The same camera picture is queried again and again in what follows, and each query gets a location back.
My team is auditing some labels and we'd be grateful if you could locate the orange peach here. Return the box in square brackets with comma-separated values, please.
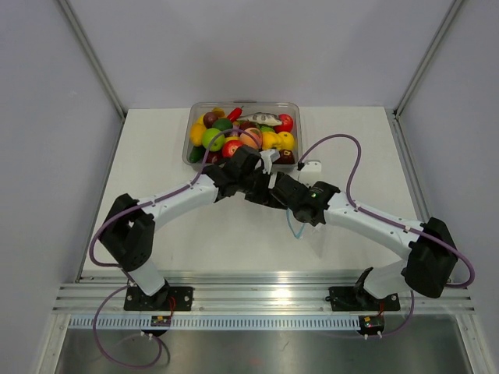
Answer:
[239, 129, 262, 150]

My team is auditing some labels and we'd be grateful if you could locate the clear zip top bag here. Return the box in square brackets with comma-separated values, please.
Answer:
[285, 209, 324, 240]

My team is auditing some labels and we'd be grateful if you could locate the green apple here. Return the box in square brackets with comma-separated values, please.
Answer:
[202, 128, 225, 152]

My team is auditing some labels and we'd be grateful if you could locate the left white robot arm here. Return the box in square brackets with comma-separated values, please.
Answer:
[97, 146, 280, 311]

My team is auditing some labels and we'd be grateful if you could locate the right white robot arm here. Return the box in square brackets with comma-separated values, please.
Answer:
[271, 172, 458, 310]

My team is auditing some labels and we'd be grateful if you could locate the clear plastic food container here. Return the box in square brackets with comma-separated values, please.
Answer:
[182, 101, 303, 168]

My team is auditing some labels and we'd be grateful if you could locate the dark maroon fruit front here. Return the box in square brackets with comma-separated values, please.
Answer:
[206, 150, 223, 164]

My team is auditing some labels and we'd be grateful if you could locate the yellow bell pepper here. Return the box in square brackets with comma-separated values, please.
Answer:
[261, 132, 281, 150]

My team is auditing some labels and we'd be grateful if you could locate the dark purple plum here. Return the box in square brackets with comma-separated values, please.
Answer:
[239, 122, 258, 133]

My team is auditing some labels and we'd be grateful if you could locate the dark red apple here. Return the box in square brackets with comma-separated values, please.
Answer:
[274, 150, 296, 165]

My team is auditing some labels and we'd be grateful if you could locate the green cucumber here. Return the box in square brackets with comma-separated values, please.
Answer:
[188, 146, 206, 164]

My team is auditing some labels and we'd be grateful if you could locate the dark green avocado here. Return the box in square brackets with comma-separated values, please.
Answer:
[212, 118, 233, 132]

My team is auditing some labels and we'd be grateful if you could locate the yellow orange fruit right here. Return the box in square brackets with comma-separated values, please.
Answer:
[277, 132, 295, 151]

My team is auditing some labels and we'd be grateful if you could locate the red chili pepper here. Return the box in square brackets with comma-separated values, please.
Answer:
[227, 108, 242, 122]

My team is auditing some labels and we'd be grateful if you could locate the grey toy fish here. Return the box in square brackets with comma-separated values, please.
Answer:
[237, 112, 282, 127]

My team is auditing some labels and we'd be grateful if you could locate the yellow lemon left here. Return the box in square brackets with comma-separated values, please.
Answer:
[189, 122, 207, 146]

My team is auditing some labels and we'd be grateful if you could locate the purple passion fruit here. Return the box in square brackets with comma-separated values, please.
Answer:
[203, 111, 219, 129]

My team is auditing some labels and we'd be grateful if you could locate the red tomato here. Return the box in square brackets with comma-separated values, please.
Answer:
[274, 114, 294, 132]

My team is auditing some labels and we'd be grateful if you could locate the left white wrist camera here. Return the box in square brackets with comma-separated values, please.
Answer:
[260, 148, 280, 175]

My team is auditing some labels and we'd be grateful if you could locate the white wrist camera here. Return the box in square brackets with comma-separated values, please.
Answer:
[260, 148, 280, 175]
[298, 160, 322, 175]

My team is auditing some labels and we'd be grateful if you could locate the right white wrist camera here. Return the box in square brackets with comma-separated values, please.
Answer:
[298, 160, 322, 175]

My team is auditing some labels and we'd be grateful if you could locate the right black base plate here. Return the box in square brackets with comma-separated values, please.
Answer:
[325, 286, 401, 312]

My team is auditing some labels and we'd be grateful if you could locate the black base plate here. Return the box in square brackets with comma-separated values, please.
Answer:
[123, 286, 193, 312]
[325, 286, 401, 312]

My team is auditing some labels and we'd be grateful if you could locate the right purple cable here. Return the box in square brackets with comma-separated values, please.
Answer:
[298, 134, 476, 339]

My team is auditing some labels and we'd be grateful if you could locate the purple cable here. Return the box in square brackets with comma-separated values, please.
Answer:
[89, 127, 266, 369]
[298, 134, 476, 339]

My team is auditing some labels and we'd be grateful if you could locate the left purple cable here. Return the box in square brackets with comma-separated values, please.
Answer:
[89, 127, 266, 369]

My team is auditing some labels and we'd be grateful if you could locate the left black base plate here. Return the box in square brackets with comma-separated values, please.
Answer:
[123, 286, 193, 312]

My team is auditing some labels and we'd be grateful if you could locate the aluminium mounting rail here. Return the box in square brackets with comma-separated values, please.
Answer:
[52, 270, 476, 315]

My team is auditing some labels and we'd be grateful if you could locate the white slotted cable duct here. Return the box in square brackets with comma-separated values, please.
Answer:
[69, 314, 360, 331]

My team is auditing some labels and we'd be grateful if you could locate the aluminium frame post left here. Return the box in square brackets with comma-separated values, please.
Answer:
[55, 0, 127, 124]

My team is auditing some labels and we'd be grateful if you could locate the aluminium frame post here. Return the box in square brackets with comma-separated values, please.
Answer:
[393, 0, 467, 121]
[55, 0, 127, 124]

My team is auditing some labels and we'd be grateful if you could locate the aluminium frame post right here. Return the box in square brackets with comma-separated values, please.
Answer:
[393, 0, 467, 121]

